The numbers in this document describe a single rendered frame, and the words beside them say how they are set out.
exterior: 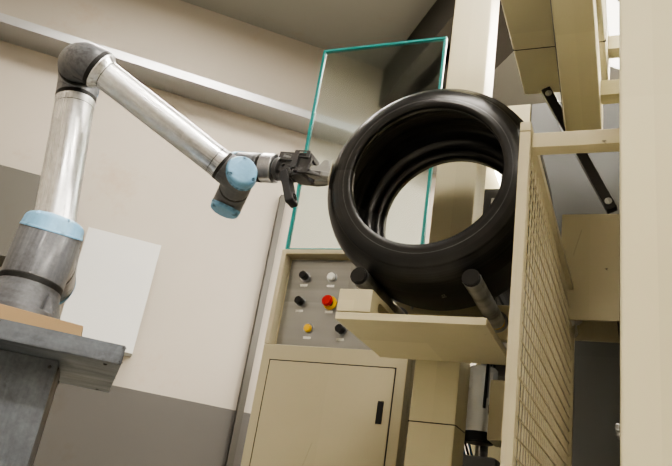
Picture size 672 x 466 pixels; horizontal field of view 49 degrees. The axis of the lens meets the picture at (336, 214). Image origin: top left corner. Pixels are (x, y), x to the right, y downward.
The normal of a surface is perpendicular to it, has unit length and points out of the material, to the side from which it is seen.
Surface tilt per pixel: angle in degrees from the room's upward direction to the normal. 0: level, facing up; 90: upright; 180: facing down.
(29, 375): 90
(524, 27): 180
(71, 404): 90
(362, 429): 90
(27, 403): 90
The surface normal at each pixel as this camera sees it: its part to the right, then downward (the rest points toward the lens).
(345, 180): -0.52, -0.40
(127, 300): 0.33, -0.33
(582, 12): -0.25, 0.73
